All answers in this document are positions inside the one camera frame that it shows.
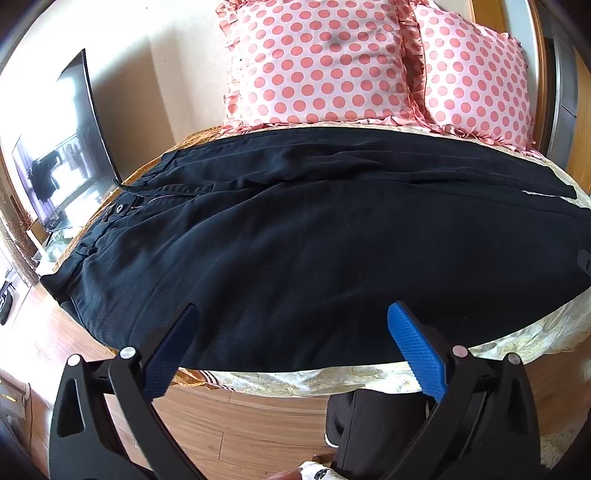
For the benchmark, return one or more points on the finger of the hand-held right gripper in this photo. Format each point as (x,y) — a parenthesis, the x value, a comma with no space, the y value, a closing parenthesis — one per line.
(584,264)

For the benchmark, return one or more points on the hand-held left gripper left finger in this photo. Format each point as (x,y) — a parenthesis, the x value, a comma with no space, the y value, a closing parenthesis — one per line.
(170,353)

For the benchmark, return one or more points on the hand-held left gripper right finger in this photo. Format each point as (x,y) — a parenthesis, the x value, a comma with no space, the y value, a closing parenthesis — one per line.
(415,350)

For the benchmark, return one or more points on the black pants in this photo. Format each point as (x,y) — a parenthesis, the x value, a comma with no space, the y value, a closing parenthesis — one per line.
(295,240)

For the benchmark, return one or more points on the person's black trouser leg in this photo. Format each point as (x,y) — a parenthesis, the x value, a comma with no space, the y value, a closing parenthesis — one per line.
(369,429)

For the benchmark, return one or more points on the patterned slipper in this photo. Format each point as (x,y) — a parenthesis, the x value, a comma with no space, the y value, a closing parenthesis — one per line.
(318,474)

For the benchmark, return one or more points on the glass television stand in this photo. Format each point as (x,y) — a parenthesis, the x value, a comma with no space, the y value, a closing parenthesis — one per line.
(53,242)

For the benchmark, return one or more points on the wooden cabinet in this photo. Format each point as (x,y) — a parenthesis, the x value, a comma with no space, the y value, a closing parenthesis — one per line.
(14,406)

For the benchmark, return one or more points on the beige rug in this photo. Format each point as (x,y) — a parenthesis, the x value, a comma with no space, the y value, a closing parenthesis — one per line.
(565,447)

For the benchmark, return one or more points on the grey door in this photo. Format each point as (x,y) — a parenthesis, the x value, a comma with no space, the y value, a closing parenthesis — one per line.
(561,78)

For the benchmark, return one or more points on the small pink polka dot pillow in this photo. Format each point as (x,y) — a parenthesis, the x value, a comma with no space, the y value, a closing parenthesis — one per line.
(475,78)

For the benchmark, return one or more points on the flat screen television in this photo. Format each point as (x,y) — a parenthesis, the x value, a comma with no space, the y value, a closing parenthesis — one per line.
(69,138)

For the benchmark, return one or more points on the large pink polka dot pillow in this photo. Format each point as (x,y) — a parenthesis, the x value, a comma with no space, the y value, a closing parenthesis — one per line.
(318,60)

